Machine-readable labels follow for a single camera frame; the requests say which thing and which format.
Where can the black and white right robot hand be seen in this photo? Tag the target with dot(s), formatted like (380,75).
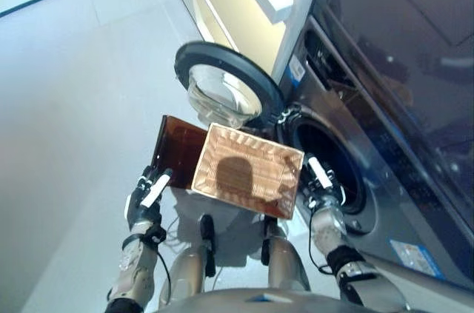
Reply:
(327,189)

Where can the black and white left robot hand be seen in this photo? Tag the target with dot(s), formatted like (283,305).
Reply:
(142,213)

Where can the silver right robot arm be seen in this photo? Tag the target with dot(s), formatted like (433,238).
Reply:
(329,228)

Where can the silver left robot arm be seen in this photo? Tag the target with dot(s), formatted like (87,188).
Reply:
(135,268)

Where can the dark grey washing machine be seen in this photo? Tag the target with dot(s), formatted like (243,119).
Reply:
(385,209)

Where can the round glass washing machine door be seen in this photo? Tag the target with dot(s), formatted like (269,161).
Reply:
(222,57)

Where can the tan wicker laundry basket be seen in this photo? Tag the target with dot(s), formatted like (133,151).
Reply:
(259,150)

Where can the silver right robot leg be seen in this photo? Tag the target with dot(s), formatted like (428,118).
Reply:
(285,261)

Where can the blue energy label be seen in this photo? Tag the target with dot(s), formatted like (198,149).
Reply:
(416,255)

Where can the blue and white code label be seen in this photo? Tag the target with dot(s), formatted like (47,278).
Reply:
(297,69)

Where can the grey robot torso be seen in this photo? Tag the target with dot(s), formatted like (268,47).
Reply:
(259,302)

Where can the white counter cabinet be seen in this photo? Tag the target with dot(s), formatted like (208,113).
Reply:
(252,2)

